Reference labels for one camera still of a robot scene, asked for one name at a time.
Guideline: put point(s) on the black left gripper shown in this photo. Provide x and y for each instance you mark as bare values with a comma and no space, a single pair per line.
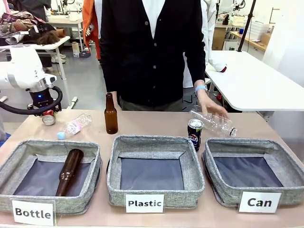
42,99

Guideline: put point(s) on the red metal can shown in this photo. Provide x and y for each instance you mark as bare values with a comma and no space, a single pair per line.
49,119

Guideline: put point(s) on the clear plastic bottle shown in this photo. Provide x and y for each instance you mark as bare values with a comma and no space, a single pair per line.
213,123

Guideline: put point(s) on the person's left forearm black sleeve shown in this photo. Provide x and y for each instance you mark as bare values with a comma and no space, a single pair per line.
198,59

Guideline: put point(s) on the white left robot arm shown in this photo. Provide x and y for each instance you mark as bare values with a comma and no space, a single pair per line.
21,71

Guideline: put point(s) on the grey fabric basket Bottle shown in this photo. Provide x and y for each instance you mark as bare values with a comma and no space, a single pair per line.
47,173

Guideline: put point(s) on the grey fabric basket Plastic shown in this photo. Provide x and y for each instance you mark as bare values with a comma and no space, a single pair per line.
154,171

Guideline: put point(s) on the black Pepsi can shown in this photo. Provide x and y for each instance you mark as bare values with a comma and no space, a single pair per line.
195,135

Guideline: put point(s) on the grey fabric basket Can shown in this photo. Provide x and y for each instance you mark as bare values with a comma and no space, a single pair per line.
251,171

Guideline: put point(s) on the white Can label sign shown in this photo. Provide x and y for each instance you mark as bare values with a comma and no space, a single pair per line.
259,202

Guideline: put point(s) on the person's left hand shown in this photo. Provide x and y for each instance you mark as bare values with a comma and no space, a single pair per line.
211,107

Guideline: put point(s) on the crushed pink-label plastic bottle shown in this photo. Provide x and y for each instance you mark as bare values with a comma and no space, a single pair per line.
74,126

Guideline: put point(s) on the brown glass bottle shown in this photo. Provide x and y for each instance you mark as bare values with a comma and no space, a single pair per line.
111,116
70,171

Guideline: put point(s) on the small white carton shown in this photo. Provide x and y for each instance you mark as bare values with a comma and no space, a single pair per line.
75,50

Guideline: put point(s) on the brown cardboard tube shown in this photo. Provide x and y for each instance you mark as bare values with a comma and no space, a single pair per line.
60,32

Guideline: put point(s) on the pile of mixed clothes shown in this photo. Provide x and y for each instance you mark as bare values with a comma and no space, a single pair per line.
26,28

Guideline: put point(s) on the person in orange jacket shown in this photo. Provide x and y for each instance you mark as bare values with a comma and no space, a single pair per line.
91,26

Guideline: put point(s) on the white Bottle label sign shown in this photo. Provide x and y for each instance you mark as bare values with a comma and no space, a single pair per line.
33,213

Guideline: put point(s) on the person in black cardigan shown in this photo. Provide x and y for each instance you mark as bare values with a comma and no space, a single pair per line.
142,59

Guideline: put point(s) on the white Plastic label sign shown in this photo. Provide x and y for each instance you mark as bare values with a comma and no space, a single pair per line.
145,203

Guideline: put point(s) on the light blue wristband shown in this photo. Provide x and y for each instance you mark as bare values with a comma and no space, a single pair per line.
200,88

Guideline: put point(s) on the person in white coat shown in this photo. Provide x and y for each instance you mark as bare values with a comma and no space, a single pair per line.
213,35

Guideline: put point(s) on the cardboard box under bench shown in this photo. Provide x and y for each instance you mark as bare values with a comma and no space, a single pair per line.
218,39

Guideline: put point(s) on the large white table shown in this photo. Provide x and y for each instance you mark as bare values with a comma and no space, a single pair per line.
251,83

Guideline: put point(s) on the wooden workbench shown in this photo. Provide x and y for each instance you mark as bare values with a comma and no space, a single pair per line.
249,41

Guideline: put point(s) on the black tripod pole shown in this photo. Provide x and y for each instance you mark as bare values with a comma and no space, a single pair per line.
247,23

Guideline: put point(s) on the stack of white plastic boxes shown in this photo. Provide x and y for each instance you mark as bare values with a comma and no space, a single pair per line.
261,28

